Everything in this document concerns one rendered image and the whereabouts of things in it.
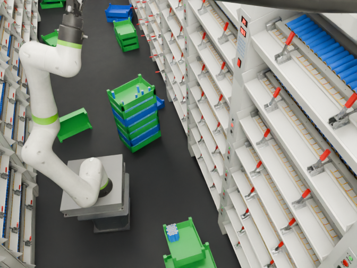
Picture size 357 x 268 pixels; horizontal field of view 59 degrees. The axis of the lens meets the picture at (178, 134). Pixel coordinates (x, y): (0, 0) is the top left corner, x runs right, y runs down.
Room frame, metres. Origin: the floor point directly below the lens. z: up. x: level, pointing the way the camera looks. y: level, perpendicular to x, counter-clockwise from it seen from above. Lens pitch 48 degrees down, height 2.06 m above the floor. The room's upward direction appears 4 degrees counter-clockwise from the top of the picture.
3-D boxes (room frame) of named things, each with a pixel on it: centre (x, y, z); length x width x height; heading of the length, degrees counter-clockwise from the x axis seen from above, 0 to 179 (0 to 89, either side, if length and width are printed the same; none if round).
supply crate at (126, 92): (1.83, 0.33, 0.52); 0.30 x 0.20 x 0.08; 125
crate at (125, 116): (1.83, 0.33, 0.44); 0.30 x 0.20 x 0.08; 125
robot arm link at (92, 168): (1.09, 0.52, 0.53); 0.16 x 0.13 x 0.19; 174
